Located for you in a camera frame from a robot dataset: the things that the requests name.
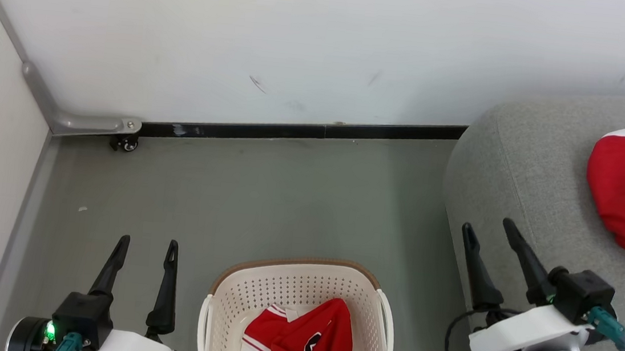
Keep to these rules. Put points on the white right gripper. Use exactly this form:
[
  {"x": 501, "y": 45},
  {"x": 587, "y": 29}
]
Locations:
[{"x": 527, "y": 331}]

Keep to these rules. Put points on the red jersey with black lettering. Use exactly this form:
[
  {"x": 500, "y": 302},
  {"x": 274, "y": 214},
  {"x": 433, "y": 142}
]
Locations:
[{"x": 325, "y": 337}]

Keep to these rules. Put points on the small black caster wheel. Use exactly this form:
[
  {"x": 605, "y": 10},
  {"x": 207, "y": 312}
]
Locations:
[{"x": 129, "y": 145}]

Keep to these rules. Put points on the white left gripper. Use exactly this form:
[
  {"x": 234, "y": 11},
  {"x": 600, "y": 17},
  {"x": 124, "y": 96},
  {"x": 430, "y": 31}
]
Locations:
[{"x": 135, "y": 350}]

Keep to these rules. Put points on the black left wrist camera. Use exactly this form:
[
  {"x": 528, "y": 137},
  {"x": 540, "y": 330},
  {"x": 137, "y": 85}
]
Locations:
[{"x": 81, "y": 311}]

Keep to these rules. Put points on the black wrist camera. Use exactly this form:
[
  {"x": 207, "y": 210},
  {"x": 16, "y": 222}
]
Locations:
[
  {"x": 585, "y": 293},
  {"x": 81, "y": 311}
]

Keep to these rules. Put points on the black baseboard strip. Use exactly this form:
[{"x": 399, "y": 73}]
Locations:
[{"x": 294, "y": 131}]

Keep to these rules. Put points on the cream perforated laundry basket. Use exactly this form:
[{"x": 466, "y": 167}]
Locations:
[{"x": 301, "y": 289}]

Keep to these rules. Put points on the grey fabric sofa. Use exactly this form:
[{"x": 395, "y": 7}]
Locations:
[{"x": 541, "y": 180}]

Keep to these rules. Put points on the grey floor trim strip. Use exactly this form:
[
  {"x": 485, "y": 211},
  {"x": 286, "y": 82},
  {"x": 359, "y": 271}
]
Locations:
[{"x": 17, "y": 250}]

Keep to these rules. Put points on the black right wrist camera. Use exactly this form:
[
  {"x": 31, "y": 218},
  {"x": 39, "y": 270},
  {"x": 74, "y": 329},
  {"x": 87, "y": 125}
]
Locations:
[{"x": 585, "y": 293}]

